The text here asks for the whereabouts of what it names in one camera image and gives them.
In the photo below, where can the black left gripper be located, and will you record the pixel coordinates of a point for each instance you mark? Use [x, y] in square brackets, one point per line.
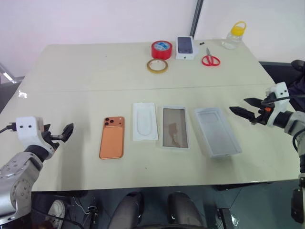
[48, 139]

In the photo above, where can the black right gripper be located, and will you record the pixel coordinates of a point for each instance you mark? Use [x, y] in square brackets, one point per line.
[263, 114]

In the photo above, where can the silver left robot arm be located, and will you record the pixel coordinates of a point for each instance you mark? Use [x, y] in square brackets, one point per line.
[16, 176]

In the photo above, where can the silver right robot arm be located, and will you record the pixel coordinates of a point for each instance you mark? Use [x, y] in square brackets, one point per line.
[294, 120]

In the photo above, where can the white phone box base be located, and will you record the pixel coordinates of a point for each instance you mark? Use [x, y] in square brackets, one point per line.
[218, 133]
[175, 127]

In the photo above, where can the white box dark phone print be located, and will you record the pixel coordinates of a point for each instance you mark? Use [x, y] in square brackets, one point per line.
[185, 46]

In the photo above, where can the black office chair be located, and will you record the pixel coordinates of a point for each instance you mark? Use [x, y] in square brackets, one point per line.
[281, 71]

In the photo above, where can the orange smartphone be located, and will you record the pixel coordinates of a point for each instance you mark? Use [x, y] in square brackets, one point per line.
[112, 140]

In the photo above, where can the clear jar yellow lid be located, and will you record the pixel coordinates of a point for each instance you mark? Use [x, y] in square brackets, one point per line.
[232, 38]

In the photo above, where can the white shoe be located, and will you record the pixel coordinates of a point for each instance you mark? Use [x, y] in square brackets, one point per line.
[57, 212]

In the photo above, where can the white cardboard insert tray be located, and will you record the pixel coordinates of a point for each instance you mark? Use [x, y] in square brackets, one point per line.
[145, 121]

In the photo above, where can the dark vertical pole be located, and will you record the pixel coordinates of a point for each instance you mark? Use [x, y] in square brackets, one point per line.
[196, 19]

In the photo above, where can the red tape roll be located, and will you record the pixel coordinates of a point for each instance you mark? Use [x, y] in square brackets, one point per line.
[162, 48]

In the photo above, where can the clear yellowish tape roll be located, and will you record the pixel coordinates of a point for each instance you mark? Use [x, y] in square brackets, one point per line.
[149, 68]

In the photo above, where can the dark rounded shape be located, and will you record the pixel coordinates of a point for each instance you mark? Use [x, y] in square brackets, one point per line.
[129, 211]
[184, 212]

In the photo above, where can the black table foot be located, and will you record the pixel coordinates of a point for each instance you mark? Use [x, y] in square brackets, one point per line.
[227, 218]

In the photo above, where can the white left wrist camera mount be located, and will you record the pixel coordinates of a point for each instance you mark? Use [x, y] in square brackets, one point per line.
[27, 130]

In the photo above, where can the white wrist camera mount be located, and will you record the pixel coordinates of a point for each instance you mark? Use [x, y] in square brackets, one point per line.
[27, 130]
[279, 94]

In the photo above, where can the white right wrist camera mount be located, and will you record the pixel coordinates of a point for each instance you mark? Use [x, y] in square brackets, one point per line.
[279, 94]

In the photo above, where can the grey metal frame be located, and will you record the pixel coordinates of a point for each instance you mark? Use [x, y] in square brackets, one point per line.
[8, 77]

